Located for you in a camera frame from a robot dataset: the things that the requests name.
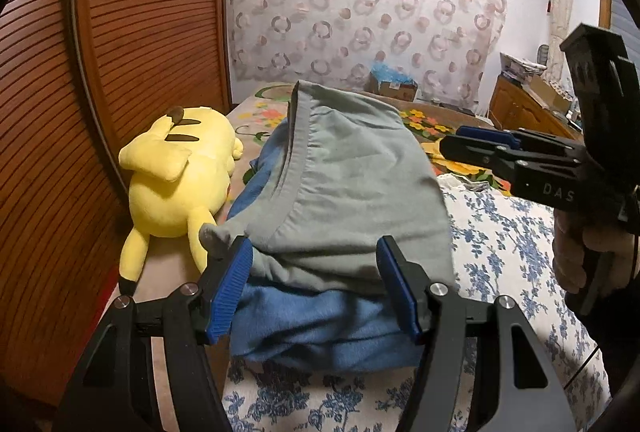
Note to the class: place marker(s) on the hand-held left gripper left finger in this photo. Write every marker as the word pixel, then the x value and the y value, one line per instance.
pixel 230 292

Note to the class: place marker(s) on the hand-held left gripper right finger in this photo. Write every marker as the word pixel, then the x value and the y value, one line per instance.
pixel 397 292

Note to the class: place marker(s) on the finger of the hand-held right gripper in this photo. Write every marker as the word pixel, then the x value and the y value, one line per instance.
pixel 487 135
pixel 470 150

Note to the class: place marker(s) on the blue pants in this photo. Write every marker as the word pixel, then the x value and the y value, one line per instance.
pixel 320 332

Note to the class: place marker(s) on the grey-green shirt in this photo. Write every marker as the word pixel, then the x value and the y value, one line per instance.
pixel 350 171

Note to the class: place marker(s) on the person's right hand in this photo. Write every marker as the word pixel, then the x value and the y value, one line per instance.
pixel 567 252

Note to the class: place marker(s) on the wooden sideboard cabinet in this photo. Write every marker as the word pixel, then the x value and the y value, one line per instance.
pixel 520 109

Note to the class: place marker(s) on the open cardboard box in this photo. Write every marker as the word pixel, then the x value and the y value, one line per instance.
pixel 547 90

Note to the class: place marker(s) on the stack of papers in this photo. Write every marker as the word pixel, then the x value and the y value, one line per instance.
pixel 520 65

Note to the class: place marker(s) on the small cardboard box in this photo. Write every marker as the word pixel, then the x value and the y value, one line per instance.
pixel 395 91

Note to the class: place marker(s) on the blue floral bed sheet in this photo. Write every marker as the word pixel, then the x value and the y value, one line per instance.
pixel 500 252

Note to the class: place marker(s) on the blue plastic bag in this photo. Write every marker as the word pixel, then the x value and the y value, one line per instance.
pixel 390 71

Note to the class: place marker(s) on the yellow plush toy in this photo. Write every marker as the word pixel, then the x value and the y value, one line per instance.
pixel 170 192

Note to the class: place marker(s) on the white lace curtain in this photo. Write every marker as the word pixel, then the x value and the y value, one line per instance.
pixel 559 1

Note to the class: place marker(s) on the brown slatted wooden wardrobe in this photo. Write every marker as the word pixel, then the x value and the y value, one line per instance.
pixel 125 36

